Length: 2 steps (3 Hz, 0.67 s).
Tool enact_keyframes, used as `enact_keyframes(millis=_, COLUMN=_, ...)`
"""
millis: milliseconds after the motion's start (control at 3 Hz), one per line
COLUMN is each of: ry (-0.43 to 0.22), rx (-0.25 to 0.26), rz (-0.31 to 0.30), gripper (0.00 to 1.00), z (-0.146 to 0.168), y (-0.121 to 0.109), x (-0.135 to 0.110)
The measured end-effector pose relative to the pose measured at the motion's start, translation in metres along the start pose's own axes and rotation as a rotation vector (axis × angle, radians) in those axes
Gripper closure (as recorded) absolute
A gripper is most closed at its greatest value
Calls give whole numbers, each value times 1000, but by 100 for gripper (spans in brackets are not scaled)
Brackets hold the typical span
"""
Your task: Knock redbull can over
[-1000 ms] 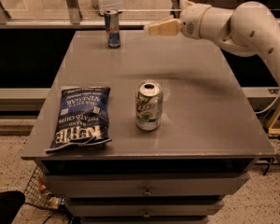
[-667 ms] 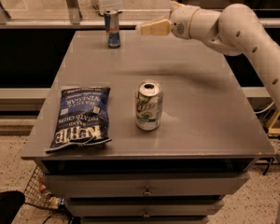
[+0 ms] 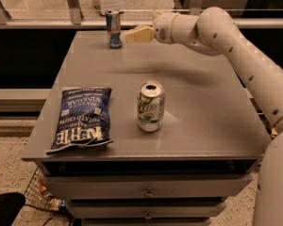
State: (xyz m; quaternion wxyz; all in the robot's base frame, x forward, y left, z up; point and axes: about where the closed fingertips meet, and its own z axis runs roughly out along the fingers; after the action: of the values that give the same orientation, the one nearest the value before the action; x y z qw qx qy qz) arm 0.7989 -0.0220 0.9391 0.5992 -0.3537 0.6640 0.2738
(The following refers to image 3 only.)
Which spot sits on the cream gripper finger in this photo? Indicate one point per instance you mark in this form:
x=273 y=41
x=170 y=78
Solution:
x=139 y=34

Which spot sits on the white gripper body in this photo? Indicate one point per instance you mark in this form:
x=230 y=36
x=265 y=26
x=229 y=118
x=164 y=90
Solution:
x=162 y=27

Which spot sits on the redbull can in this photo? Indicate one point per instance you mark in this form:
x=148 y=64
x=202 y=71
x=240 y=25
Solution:
x=113 y=23

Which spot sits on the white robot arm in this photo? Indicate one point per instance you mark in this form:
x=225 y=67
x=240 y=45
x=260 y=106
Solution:
x=211 y=33

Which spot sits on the green white soda can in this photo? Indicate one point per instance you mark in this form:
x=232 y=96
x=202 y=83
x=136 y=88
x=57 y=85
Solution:
x=150 y=106

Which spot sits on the blue kettle chips bag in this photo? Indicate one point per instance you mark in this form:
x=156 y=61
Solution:
x=83 y=120

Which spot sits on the grey drawer cabinet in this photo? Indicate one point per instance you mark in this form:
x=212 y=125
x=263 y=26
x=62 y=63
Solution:
x=210 y=140

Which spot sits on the metal window railing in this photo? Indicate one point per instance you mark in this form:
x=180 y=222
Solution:
x=83 y=13

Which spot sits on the wire basket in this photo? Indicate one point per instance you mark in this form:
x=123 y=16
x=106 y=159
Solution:
x=37 y=195

